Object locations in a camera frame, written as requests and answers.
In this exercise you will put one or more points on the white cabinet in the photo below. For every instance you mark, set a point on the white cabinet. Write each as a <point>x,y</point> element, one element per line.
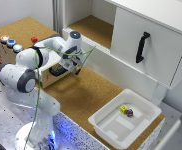
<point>124,40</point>

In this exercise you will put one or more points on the green button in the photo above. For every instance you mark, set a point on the green button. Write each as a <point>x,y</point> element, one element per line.
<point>17,47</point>

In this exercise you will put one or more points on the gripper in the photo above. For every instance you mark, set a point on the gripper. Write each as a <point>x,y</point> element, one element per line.
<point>69,63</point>

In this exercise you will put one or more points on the white sliding door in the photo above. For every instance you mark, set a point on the white sliding door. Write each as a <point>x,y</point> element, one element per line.
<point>157,40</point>

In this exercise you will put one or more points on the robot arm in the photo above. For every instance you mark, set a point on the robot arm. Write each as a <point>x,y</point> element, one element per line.
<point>17,75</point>

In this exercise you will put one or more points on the red button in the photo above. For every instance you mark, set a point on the red button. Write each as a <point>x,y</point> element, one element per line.
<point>4,38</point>

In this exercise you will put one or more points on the yellow block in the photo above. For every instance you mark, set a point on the yellow block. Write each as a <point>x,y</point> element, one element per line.
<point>123,109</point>

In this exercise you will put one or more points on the white plastic box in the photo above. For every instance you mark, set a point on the white plastic box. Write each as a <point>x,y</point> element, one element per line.
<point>124,118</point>

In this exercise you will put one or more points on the blue button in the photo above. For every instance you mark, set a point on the blue button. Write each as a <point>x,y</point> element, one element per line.
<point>11,42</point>

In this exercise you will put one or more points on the purple block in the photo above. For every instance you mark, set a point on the purple block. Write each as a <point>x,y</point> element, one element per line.
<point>129,113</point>

